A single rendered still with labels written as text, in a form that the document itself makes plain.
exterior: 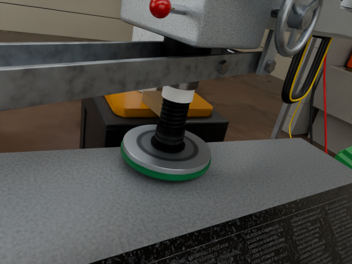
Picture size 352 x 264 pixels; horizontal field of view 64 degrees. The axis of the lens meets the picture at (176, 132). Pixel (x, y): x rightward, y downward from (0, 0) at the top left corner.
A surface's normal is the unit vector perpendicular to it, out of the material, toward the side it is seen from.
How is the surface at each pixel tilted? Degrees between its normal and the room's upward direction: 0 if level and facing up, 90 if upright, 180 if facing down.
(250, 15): 90
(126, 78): 90
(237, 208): 0
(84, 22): 90
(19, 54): 90
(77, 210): 0
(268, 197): 0
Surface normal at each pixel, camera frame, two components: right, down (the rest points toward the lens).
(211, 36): 0.68, 0.44
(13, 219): 0.18, -0.88
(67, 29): 0.47, 0.47
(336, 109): -0.87, 0.07
